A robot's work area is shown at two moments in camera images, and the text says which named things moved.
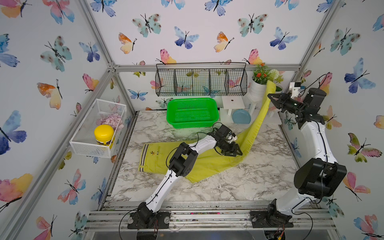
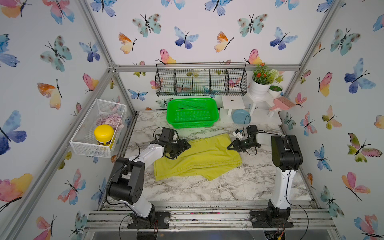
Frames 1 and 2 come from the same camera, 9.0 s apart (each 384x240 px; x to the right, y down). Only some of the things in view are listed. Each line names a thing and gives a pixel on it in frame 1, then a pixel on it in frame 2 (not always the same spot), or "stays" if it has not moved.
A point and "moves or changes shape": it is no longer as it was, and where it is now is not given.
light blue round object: [241, 116] stays
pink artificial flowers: [114, 120] stays
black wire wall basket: [201, 79] stays
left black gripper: [232, 152] to [181, 148]
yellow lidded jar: [103, 134] stays
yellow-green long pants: [155, 158] moves or changes shape
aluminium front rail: [112, 220] stays
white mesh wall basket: [98, 133] stays
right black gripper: [285, 99] to [236, 146]
